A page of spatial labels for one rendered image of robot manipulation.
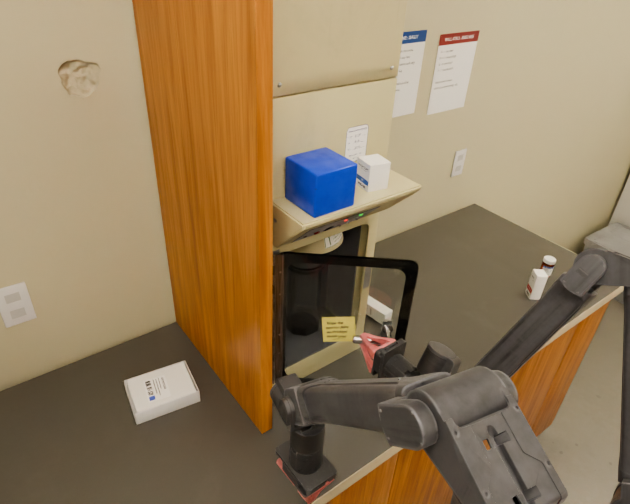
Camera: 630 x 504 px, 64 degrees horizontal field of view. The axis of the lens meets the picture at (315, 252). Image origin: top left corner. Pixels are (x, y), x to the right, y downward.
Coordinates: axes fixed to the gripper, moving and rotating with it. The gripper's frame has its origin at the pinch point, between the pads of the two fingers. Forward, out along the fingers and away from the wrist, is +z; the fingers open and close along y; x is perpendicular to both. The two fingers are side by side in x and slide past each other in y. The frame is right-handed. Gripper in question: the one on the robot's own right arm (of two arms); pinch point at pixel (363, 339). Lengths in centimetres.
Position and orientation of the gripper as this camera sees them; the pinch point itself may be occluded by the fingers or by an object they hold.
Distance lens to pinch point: 115.0
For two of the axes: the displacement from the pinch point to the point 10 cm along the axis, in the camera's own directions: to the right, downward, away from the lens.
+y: 0.5, -8.3, -5.5
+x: -8.0, 3.0, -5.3
